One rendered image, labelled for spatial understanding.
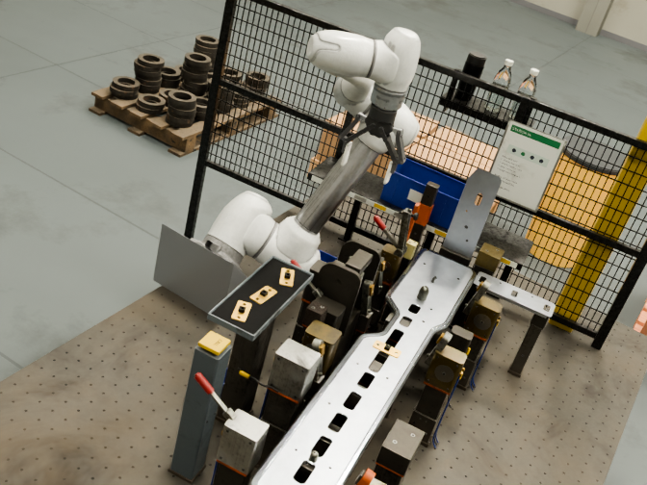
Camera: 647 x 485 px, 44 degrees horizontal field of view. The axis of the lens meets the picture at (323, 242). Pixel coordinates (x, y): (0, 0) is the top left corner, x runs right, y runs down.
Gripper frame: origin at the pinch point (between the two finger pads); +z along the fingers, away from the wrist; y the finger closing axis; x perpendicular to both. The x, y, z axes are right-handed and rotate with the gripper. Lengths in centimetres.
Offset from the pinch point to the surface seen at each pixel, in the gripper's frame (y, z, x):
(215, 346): -7, 30, -62
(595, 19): -6, 123, 979
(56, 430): -45, 76, -70
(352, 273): 7.9, 27.5, -10.0
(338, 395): 21, 46, -39
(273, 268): -12.4, 30.1, -20.6
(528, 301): 57, 46, 50
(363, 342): 18, 46, -13
